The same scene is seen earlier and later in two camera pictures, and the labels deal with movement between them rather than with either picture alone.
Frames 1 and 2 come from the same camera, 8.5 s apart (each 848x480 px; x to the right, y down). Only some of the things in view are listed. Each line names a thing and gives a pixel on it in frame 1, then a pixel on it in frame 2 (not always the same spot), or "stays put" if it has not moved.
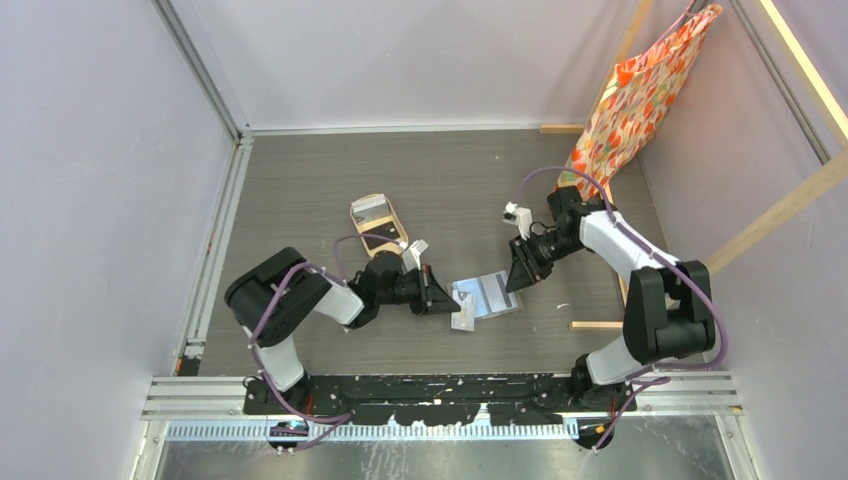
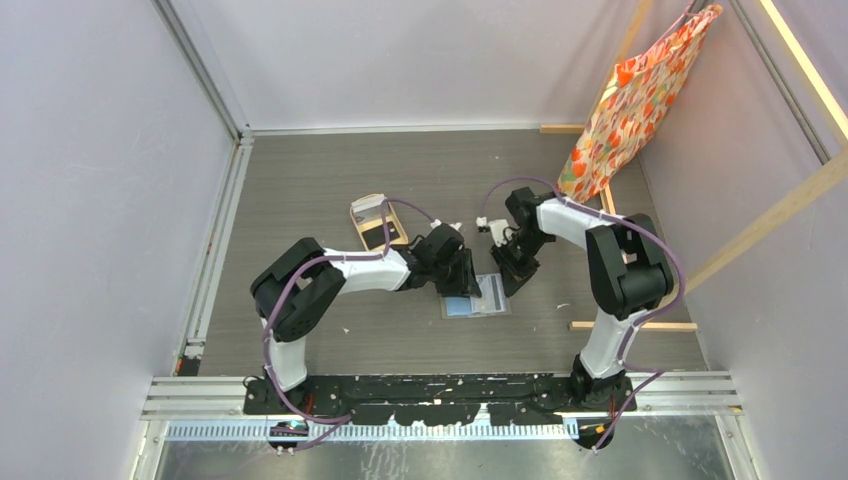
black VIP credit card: (387, 230) stays put
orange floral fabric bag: (633, 106) stays put
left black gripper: (428, 286) → (466, 283)
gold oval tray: (376, 214) stays put
